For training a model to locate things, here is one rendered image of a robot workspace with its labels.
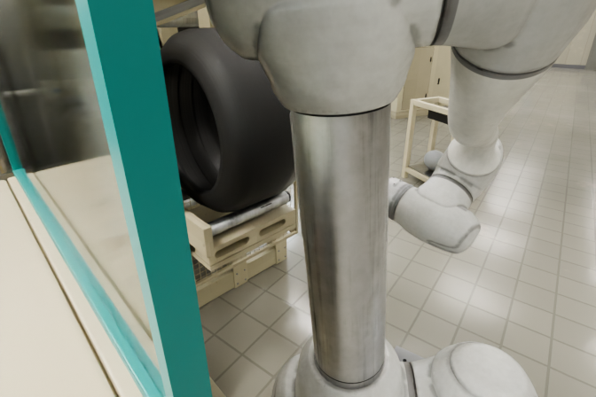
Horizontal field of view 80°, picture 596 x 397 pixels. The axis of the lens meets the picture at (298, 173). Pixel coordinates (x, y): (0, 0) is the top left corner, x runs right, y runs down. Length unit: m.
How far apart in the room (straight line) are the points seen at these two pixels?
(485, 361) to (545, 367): 1.58
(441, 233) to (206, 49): 0.72
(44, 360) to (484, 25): 0.40
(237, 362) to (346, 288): 1.53
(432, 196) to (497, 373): 0.33
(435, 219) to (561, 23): 0.48
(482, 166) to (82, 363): 0.71
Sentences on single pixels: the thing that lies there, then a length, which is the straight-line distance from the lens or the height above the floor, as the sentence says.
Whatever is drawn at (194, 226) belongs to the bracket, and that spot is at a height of 0.94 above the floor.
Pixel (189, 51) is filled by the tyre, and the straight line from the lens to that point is 1.04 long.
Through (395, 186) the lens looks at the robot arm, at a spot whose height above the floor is 1.15.
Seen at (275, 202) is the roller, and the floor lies 0.91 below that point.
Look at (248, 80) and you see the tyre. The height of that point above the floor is 1.35.
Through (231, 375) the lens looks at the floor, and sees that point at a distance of 1.89.
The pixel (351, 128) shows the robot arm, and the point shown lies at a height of 1.40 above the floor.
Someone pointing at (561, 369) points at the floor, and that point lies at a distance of 2.24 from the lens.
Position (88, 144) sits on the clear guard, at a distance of 0.19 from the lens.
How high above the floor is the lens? 1.49
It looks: 23 degrees down
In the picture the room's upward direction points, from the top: straight up
